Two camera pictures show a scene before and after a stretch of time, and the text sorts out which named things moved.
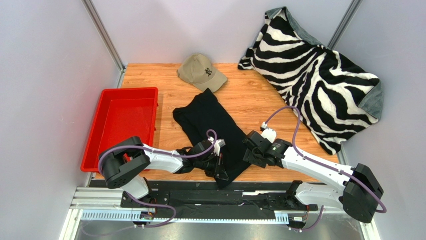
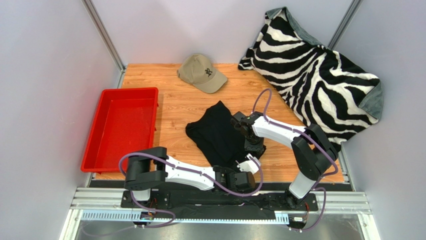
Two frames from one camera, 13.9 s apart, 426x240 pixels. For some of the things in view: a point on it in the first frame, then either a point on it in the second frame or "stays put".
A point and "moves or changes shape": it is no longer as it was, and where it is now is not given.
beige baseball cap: (199, 70) stays put
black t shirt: (206, 112) moves or changes shape
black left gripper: (219, 171) -> (243, 172)
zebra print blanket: (335, 98) stays put
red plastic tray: (122, 113) stays put
